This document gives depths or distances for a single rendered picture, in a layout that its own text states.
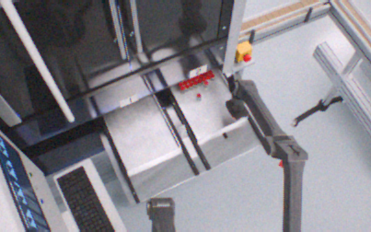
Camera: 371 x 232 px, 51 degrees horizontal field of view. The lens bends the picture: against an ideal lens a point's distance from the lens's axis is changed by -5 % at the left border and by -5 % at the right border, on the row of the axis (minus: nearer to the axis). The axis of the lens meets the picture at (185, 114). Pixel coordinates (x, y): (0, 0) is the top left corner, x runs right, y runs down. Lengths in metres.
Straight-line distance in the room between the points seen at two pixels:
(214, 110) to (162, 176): 0.40
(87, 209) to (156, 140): 0.44
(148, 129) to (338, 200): 1.50
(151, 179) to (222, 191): 0.98
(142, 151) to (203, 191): 0.94
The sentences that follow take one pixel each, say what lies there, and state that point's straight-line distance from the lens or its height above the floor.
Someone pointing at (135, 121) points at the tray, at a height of 0.88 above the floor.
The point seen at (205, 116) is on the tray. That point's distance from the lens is 1.89.
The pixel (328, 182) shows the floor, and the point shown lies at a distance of 2.87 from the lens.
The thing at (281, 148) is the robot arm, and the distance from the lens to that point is 1.31.
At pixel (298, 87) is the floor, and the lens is 3.09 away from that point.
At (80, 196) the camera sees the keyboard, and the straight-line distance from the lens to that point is 1.88.
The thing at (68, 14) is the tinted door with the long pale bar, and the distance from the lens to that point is 1.25.
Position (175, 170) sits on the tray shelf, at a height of 0.88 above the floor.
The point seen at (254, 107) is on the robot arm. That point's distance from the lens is 1.51.
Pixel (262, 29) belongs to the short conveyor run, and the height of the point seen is 0.93.
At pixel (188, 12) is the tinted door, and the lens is 1.48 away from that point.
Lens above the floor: 2.60
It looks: 65 degrees down
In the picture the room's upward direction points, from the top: 2 degrees clockwise
